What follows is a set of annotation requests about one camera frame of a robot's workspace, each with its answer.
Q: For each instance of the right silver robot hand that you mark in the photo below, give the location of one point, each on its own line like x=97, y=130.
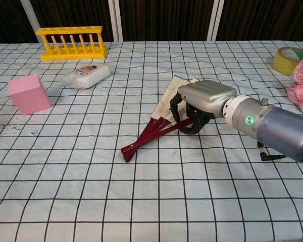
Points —
x=207, y=94

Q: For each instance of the pink cube box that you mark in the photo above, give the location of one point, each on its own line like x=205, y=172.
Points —
x=27, y=95

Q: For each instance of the yellow adhesive tape roll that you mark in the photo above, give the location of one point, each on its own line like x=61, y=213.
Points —
x=285, y=63

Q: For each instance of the yellow plastic test tube rack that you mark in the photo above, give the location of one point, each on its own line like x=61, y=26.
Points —
x=73, y=54

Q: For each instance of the black-grid white tablecloth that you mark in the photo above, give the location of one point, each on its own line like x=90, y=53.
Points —
x=141, y=196

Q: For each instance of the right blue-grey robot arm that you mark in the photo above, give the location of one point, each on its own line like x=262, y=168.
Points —
x=280, y=128

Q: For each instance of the white partition frame post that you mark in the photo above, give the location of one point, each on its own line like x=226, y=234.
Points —
x=115, y=20
x=214, y=22
x=31, y=17

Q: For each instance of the white tissue pack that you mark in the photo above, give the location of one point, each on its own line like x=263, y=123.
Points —
x=88, y=75

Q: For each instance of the red-ribbed paper folding fan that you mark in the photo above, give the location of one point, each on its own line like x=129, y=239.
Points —
x=151, y=133

